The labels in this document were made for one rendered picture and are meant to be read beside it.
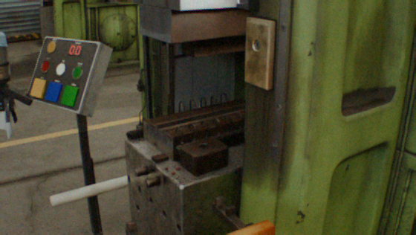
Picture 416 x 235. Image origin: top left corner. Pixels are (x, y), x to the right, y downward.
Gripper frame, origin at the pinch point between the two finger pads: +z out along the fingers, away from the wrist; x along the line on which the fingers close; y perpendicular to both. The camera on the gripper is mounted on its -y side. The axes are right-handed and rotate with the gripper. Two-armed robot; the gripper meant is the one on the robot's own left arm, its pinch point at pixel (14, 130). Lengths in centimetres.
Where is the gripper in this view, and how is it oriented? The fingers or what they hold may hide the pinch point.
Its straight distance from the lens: 156.5
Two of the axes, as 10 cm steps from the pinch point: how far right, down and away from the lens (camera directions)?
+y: -9.7, 0.9, -2.5
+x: 2.6, 3.5, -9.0
